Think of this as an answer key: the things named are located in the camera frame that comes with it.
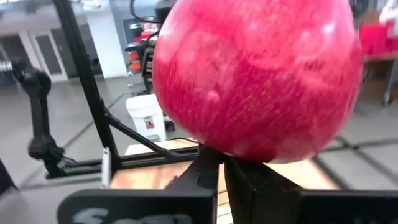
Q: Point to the white bucket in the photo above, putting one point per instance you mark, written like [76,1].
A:
[146,115]

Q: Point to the silver frame corner bracket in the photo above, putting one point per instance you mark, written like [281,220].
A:
[106,168]

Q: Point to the black aluminium table frame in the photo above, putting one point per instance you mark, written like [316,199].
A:
[85,77]

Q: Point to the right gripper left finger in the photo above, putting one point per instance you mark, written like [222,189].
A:
[140,207]

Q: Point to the black storage rack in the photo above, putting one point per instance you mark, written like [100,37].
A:
[146,62]

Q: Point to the red apple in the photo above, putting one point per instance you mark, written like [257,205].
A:
[255,77]

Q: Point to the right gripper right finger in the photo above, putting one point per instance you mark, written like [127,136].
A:
[295,208]

